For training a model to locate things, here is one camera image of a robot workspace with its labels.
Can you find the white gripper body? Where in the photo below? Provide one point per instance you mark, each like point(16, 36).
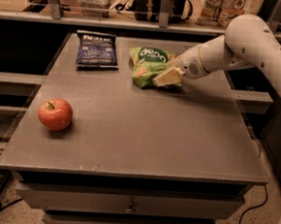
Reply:
point(188, 64)

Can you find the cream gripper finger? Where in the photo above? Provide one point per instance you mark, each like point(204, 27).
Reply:
point(168, 78)
point(173, 70)

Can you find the green rice chip bag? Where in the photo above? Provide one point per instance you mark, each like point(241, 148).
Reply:
point(148, 64)

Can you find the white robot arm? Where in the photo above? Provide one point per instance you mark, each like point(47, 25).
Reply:
point(248, 41)

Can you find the colourful snack bag on shelf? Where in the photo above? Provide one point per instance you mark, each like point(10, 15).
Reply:
point(221, 12)

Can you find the blue chip bag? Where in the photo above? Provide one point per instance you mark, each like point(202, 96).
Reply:
point(96, 50)

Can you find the red apple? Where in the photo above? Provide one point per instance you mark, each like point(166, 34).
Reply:
point(56, 114)

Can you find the grey upper drawer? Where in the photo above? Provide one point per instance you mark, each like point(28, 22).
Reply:
point(71, 198)

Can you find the grey metal shelf rail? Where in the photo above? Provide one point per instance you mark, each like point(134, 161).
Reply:
point(113, 22)

